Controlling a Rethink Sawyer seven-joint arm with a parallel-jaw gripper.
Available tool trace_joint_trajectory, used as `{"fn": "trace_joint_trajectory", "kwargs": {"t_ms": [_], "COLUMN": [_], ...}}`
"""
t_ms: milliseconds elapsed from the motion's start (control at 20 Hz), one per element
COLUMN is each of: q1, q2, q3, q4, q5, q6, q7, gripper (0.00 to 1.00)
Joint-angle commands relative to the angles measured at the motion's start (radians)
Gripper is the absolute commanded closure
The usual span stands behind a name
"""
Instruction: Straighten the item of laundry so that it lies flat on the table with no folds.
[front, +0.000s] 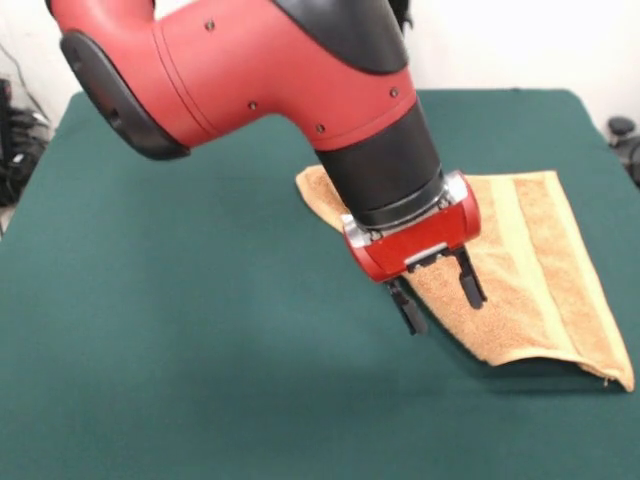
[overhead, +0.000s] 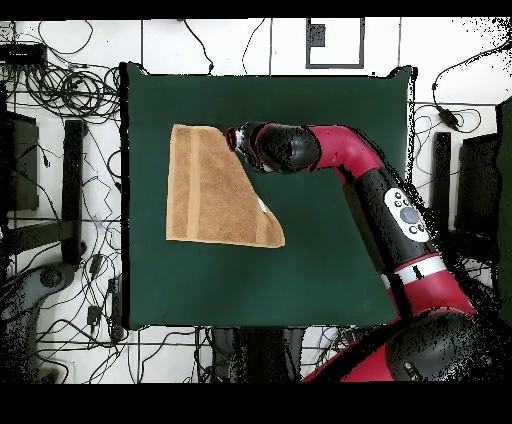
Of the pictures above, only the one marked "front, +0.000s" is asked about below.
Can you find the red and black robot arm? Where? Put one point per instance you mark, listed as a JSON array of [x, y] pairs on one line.
[[250, 65]]

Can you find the tan terry towel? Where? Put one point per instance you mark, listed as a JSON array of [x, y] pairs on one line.
[[550, 275]]

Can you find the dark green table cloth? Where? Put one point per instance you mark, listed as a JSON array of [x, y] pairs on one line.
[[150, 300]]

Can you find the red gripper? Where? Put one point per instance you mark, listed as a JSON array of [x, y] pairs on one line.
[[420, 245]]

